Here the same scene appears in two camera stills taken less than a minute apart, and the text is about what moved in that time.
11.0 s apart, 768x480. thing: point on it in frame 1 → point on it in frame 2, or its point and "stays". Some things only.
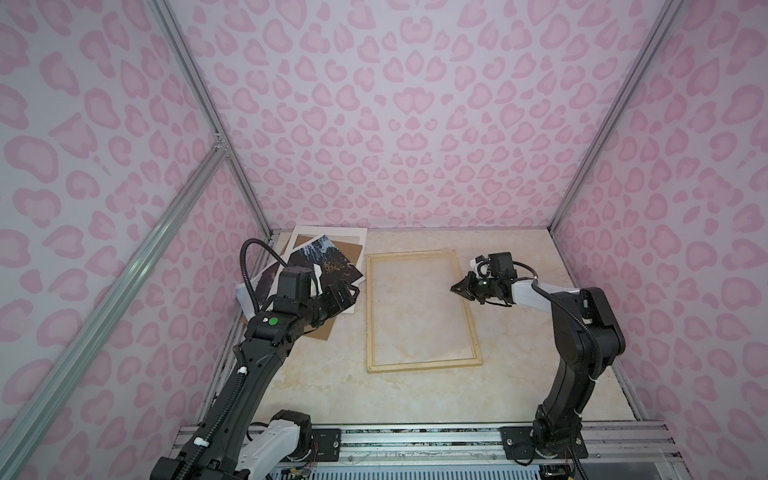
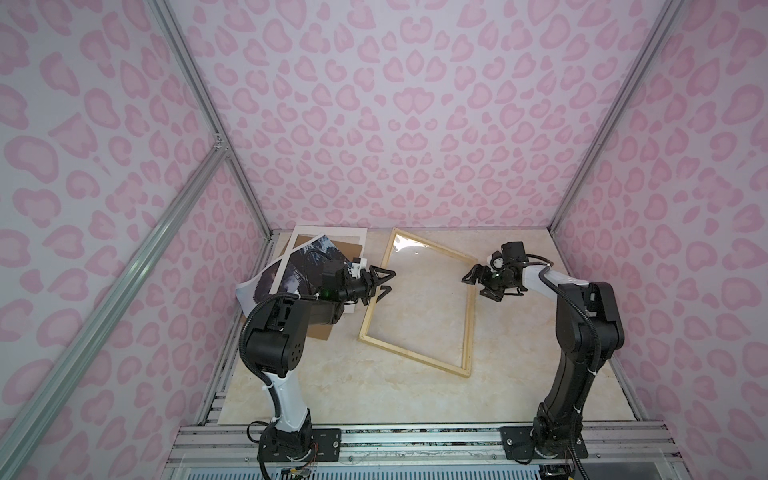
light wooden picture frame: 371,367 → 469,317
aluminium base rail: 604,442 stays
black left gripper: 337,305 → 379,282
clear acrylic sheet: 416,316 stays
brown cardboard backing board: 321,328 stays
